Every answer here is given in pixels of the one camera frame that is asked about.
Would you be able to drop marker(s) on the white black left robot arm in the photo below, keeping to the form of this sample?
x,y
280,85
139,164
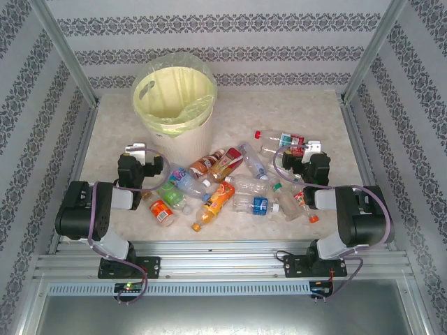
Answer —
x,y
80,213

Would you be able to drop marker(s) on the cream ribbed plastic bin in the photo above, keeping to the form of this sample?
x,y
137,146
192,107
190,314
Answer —
x,y
181,143

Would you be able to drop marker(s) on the clear bottle blue label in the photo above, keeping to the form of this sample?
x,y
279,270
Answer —
x,y
260,205

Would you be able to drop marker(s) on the aluminium front rail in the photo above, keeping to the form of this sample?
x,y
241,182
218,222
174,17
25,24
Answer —
x,y
223,265

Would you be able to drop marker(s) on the clear bottle teal red label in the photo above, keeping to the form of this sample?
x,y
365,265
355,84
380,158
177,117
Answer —
x,y
270,141

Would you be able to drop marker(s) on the large clear unlabelled bottle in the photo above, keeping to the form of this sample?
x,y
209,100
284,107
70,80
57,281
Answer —
x,y
252,160

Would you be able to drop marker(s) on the clear bottle green label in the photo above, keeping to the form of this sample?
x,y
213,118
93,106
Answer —
x,y
171,196

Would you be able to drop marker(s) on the cola bottle red label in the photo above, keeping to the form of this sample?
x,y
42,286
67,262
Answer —
x,y
297,152

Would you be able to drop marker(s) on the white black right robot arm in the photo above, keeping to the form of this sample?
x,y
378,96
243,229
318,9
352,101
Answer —
x,y
366,223

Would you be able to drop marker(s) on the aluminium frame post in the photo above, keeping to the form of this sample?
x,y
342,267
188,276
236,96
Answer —
x,y
373,52
64,52

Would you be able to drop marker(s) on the red gold tea bottle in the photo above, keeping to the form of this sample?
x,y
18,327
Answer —
x,y
227,162

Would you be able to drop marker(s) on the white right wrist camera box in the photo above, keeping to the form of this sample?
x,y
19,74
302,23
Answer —
x,y
313,146

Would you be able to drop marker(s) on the grey metal front panel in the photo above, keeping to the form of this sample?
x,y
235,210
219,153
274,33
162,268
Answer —
x,y
223,314

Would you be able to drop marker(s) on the circuit board green light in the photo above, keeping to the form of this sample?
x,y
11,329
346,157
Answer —
x,y
129,287

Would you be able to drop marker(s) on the clear bottle green cap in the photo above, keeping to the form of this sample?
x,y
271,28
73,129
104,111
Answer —
x,y
277,187

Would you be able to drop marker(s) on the brown coffee bottle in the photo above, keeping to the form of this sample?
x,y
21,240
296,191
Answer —
x,y
200,167

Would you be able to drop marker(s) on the crushed clear bottle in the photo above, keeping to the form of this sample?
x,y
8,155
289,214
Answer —
x,y
289,207

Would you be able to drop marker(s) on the orange juice bottle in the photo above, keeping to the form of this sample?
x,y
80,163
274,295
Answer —
x,y
216,202

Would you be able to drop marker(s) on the aluminium side rail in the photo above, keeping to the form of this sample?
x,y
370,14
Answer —
x,y
77,167
363,157

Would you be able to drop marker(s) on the water bottle blue pink label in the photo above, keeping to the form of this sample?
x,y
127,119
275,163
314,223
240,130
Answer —
x,y
188,186

